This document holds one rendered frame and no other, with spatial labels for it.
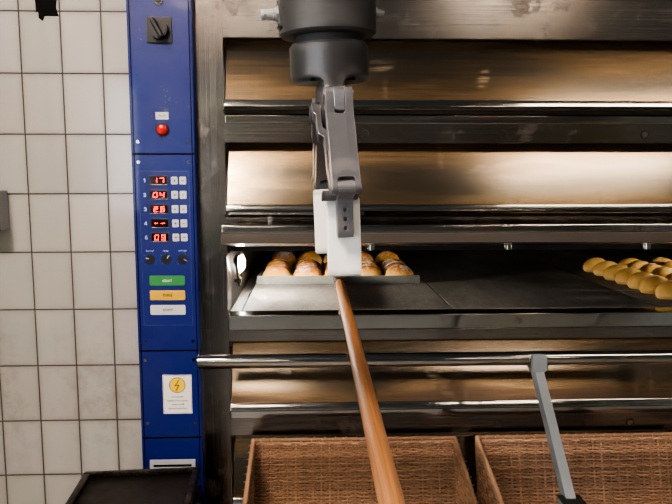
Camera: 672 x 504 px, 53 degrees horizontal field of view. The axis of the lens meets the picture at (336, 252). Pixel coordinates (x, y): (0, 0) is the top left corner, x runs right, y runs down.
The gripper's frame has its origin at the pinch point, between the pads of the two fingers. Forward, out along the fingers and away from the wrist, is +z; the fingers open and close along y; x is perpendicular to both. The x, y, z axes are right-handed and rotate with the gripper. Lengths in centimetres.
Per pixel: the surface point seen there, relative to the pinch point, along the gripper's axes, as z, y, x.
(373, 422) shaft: 28.2, -23.0, 7.0
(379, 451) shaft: 28.0, -13.3, 6.1
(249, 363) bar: 33, -70, -11
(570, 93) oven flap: -22, -101, 73
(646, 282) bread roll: 34, -125, 110
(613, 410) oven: 63, -99, 86
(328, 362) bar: 34, -68, 5
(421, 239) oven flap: 12, -90, 31
